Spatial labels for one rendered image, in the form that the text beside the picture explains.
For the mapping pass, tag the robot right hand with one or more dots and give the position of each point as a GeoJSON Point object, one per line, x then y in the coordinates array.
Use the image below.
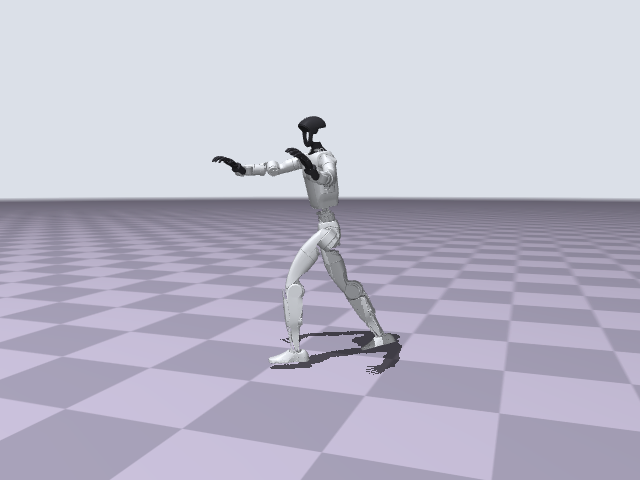
{"type": "Point", "coordinates": [236, 167]}

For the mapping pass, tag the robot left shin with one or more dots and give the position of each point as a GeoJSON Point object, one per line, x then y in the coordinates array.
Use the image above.
{"type": "Point", "coordinates": [293, 313]}

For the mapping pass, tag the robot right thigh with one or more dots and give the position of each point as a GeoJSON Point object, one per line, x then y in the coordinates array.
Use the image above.
{"type": "Point", "coordinates": [337, 271]}

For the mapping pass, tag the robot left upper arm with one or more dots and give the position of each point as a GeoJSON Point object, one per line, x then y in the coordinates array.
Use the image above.
{"type": "Point", "coordinates": [327, 162]}

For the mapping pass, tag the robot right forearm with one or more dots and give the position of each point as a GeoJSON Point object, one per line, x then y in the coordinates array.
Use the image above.
{"type": "Point", "coordinates": [254, 169]}

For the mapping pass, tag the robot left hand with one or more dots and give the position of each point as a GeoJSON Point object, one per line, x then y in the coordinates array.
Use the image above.
{"type": "Point", "coordinates": [310, 169]}

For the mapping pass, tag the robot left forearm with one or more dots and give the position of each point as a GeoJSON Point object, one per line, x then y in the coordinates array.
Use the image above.
{"type": "Point", "coordinates": [326, 178]}

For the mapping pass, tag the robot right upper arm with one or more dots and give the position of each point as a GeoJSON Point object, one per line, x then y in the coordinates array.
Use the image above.
{"type": "Point", "coordinates": [273, 168]}

